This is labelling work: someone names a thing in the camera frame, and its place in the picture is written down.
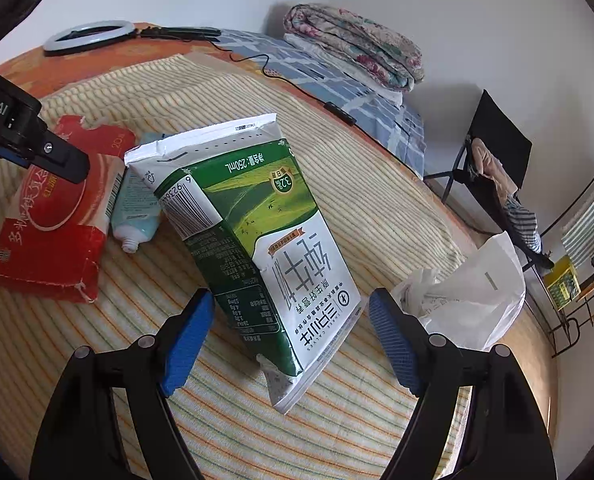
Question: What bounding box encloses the white ring light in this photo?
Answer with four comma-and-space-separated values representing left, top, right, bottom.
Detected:
43, 21, 144, 57

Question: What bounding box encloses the striped bed cloth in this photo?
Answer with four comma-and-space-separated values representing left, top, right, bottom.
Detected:
177, 50, 560, 480

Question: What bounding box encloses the yellow plastic crate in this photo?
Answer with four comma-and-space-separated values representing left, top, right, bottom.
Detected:
544, 255, 580, 311

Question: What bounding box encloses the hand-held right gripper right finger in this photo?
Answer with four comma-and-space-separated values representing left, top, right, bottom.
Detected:
368, 287, 558, 480

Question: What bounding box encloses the orange floral bed sheet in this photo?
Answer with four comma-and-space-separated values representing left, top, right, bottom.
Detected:
0, 22, 213, 98

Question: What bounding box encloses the white plastic bag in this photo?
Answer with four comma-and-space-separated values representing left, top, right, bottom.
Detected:
392, 232, 526, 353

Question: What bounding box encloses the black ring light stand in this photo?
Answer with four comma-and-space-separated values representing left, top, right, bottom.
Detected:
139, 25, 223, 43

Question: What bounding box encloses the black cable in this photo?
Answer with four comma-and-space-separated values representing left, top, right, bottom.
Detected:
209, 40, 329, 106

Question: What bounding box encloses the striped garment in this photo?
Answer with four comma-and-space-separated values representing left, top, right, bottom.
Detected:
500, 192, 543, 258

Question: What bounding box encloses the striped yellow blanket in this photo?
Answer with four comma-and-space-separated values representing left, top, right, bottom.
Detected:
0, 52, 488, 480

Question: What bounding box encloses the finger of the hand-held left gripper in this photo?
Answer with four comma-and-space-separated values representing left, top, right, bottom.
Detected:
26, 122, 90, 184

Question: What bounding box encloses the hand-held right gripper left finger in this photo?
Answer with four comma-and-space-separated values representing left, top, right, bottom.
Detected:
29, 287, 217, 480

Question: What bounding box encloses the teal squeeze tube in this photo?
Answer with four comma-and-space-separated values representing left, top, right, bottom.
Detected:
111, 132, 168, 255

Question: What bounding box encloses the black inline cable remote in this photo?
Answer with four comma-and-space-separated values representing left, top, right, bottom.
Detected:
324, 101, 358, 126

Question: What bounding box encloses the green striped towel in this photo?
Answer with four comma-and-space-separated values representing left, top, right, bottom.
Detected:
562, 170, 594, 268

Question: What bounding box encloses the blue checked bed sheet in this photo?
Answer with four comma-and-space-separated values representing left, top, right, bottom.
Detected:
217, 27, 428, 178

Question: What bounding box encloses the folded floral quilt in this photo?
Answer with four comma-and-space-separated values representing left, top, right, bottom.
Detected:
283, 4, 426, 93

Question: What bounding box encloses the green and white milk carton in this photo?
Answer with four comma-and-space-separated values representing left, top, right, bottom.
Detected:
123, 112, 363, 415

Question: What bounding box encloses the black folding chair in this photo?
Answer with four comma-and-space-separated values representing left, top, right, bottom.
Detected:
423, 89, 555, 271

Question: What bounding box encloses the black clothes rack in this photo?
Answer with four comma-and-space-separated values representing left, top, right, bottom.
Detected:
540, 147, 594, 358

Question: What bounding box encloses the beige cloth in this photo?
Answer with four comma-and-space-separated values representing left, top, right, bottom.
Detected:
467, 135, 520, 196

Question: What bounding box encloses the red tissue box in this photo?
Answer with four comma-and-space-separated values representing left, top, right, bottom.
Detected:
0, 115, 136, 304

